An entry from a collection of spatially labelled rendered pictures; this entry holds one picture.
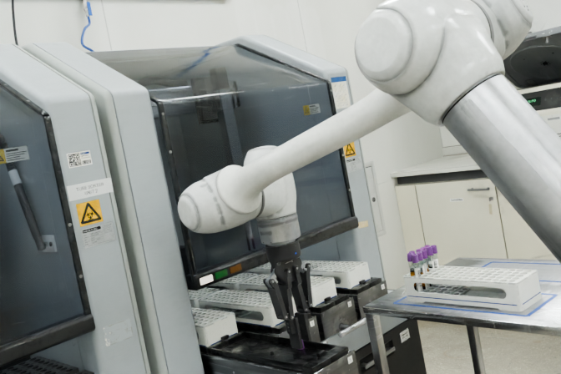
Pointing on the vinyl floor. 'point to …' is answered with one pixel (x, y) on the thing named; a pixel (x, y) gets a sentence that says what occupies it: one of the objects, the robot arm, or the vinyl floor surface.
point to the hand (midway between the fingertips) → (298, 331)
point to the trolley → (462, 316)
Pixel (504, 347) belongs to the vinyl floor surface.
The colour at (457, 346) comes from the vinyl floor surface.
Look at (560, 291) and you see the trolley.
